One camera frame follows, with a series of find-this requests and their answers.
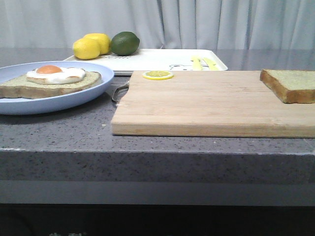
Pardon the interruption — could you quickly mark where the front yellow lemon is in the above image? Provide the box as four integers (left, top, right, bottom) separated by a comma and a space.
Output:
72, 38, 100, 59

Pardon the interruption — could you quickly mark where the green lime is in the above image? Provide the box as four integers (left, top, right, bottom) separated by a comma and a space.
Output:
110, 31, 140, 56

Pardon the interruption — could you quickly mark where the rear yellow lemon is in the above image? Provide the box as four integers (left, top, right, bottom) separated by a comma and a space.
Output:
84, 33, 111, 55

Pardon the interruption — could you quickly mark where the fried egg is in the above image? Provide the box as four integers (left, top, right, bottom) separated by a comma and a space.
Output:
26, 65, 86, 85

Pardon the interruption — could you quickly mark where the bread slice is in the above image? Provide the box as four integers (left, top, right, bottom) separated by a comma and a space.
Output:
260, 69, 315, 104
0, 71, 102, 99

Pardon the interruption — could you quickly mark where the yellow lemon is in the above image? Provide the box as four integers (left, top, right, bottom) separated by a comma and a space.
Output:
72, 38, 100, 59
84, 33, 111, 55

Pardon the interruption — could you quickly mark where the wooden cutting board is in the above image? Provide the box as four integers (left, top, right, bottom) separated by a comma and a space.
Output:
111, 71, 315, 138

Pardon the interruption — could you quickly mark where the white bear tray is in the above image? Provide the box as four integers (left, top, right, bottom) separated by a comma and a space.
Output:
63, 48, 228, 74

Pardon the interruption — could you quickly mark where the white curtain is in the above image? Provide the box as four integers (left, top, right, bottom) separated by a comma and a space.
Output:
0, 0, 315, 50

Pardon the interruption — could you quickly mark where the lemon slice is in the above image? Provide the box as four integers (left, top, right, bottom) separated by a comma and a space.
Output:
142, 70, 174, 80

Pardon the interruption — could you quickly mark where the light blue round plate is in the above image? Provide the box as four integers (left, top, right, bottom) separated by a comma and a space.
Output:
0, 61, 114, 115

